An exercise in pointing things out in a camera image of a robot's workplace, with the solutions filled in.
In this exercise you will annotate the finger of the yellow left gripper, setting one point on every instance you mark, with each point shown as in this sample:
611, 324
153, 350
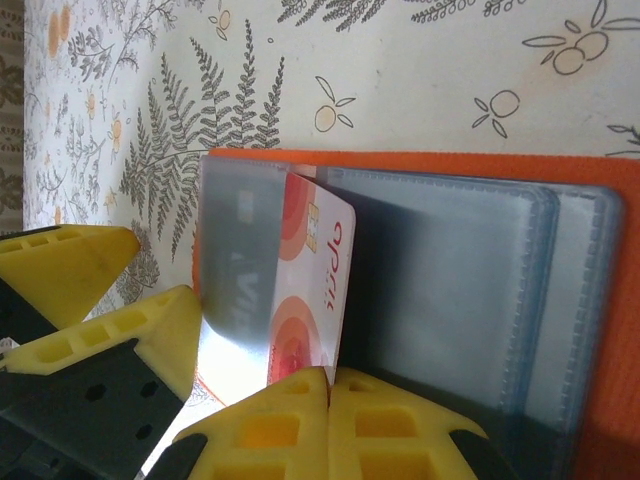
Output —
170, 325
60, 270

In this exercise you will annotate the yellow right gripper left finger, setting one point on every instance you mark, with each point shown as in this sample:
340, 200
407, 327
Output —
300, 400

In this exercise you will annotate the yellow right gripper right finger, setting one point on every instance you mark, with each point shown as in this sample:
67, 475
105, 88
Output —
390, 405

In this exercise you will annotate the black VIP card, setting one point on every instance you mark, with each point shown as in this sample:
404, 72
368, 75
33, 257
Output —
235, 260

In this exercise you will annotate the white card with red circles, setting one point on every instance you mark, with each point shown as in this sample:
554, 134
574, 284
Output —
310, 280

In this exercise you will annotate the orange card holder wallet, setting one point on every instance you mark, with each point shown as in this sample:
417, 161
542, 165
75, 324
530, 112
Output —
620, 300

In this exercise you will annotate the floral tablecloth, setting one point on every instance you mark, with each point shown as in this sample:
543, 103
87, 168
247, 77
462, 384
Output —
400, 75

